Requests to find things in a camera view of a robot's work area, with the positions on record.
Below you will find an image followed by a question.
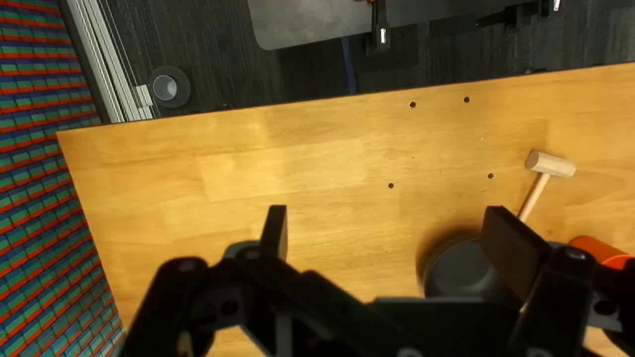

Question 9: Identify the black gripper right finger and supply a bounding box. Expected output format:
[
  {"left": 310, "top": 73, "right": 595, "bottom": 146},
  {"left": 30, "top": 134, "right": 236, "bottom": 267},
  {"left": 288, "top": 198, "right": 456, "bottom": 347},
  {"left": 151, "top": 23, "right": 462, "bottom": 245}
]
[{"left": 480, "top": 204, "right": 597, "bottom": 357}]

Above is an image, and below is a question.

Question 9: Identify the black round caster foot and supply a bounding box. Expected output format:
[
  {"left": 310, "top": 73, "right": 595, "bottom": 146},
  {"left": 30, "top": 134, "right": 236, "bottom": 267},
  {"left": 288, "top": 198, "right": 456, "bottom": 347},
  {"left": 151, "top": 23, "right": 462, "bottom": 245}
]
[{"left": 147, "top": 65, "right": 194, "bottom": 109}]

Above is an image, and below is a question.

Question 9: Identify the grey flat plate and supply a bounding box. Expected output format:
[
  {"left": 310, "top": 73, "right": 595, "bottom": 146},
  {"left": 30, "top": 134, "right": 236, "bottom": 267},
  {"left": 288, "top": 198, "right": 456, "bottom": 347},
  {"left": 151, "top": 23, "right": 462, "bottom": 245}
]
[{"left": 246, "top": 0, "right": 373, "bottom": 53}]

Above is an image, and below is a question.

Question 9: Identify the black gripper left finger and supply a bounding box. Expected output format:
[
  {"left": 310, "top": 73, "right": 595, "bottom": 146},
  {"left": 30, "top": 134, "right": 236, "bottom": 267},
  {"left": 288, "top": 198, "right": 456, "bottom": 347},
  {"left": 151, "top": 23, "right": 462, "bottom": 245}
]
[{"left": 226, "top": 204, "right": 313, "bottom": 293}]

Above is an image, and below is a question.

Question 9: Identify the orange plastic cup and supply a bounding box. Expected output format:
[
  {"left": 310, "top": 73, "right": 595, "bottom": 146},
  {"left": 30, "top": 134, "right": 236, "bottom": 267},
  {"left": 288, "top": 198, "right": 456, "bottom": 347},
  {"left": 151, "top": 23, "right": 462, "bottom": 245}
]
[{"left": 566, "top": 233, "right": 631, "bottom": 273}]

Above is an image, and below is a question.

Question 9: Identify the silver aluminium rail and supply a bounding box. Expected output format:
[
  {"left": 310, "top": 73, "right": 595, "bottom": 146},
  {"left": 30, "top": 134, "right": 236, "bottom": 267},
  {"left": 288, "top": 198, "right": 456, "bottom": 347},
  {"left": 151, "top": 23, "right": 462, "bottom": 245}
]
[{"left": 63, "top": 0, "right": 155, "bottom": 124}]

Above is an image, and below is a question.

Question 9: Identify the small wooden mallet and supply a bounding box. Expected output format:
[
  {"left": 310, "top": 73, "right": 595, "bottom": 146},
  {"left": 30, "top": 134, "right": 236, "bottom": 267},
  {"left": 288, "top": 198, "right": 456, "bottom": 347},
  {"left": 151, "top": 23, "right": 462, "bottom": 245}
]
[{"left": 516, "top": 148, "right": 577, "bottom": 224}]

